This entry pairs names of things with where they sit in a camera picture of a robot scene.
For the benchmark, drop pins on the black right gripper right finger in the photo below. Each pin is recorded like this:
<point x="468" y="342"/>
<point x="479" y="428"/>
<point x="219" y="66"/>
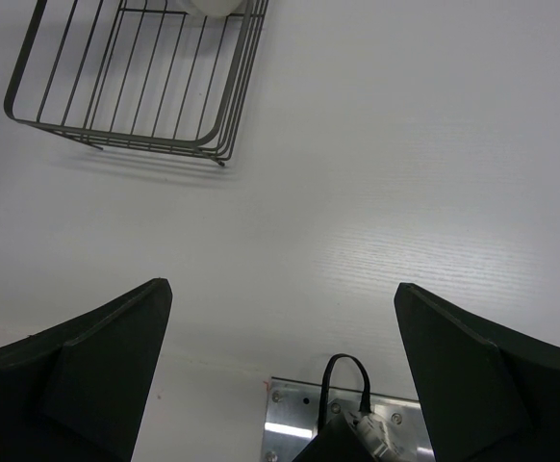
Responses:
<point x="486" y="392"/>

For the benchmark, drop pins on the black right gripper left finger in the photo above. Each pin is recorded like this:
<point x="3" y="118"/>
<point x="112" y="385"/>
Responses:
<point x="77" y="391"/>

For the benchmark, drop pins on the orange rimmed floral plate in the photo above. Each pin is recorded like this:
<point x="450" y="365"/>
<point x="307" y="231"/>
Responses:
<point x="211" y="8"/>

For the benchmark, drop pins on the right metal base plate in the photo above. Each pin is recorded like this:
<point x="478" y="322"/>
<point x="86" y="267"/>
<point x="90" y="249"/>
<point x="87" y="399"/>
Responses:
<point x="292" y="416"/>

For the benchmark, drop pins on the grey wire dish rack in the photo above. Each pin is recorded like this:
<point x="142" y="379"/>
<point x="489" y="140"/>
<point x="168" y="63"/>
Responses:
<point x="144" y="76"/>

